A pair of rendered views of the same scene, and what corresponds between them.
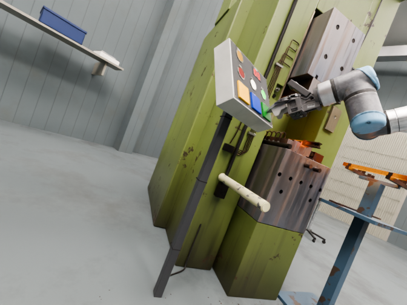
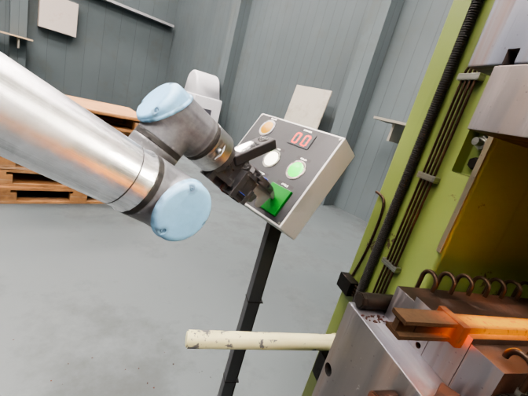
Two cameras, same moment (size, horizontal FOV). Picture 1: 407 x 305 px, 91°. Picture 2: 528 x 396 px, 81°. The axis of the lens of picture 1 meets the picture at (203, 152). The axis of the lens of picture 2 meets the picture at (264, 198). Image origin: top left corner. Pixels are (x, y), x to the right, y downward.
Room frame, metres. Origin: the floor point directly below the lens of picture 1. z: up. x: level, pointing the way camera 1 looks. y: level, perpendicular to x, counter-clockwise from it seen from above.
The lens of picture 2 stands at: (0.92, -0.97, 1.22)
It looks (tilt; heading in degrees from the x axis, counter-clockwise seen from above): 16 degrees down; 92
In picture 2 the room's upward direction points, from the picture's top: 15 degrees clockwise
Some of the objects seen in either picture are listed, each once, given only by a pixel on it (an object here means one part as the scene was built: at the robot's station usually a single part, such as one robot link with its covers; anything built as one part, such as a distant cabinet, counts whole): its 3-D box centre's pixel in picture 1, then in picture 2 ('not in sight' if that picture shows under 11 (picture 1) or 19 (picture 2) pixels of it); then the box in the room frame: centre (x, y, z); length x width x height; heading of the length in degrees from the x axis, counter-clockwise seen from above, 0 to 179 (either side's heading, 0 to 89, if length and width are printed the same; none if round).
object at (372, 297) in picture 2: (268, 142); (440, 306); (1.31, -0.37, 0.93); 0.40 x 0.03 x 0.03; 21
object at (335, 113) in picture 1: (332, 119); not in sight; (1.45, -0.78, 1.27); 0.09 x 0.02 x 0.17; 111
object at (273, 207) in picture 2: (264, 112); (274, 199); (0.92, -0.20, 1.01); 0.07 x 0.05 x 0.07; 136
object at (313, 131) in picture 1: (306, 135); not in sight; (1.69, -0.76, 1.15); 0.44 x 0.26 x 2.30; 21
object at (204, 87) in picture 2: not in sight; (199, 109); (-1.25, 6.10, 0.79); 0.78 x 0.70 x 1.58; 137
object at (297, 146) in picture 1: (276, 143); (523, 339); (1.41, -0.46, 0.96); 0.42 x 0.20 x 0.09; 21
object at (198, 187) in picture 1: (197, 192); (247, 313); (0.94, -0.04, 0.54); 0.04 x 0.04 x 1.08; 21
